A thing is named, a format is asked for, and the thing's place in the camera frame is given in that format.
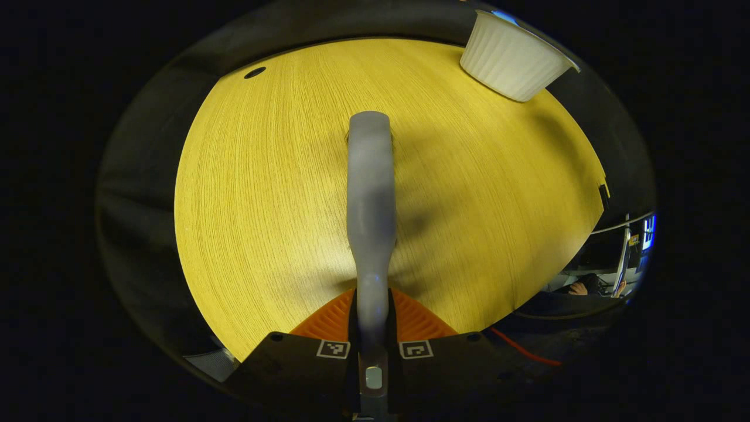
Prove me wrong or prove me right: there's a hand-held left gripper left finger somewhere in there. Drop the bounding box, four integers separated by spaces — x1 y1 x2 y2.
226 287 359 412

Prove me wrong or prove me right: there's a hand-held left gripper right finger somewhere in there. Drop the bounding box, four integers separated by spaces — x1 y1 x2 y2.
387 287 517 412

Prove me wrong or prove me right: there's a small grey broom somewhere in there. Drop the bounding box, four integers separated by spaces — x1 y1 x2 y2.
346 111 399 420

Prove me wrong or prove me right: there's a white ribbed garbage bin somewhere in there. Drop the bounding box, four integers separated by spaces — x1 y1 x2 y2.
459 9 581 103

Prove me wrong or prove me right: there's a black backdrop cloth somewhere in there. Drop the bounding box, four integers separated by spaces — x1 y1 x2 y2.
97 0 657 364

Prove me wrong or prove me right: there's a computer monitor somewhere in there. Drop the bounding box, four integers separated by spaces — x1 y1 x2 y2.
641 213 657 253

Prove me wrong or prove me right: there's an orange cable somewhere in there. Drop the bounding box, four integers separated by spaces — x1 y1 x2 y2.
489 327 563 367

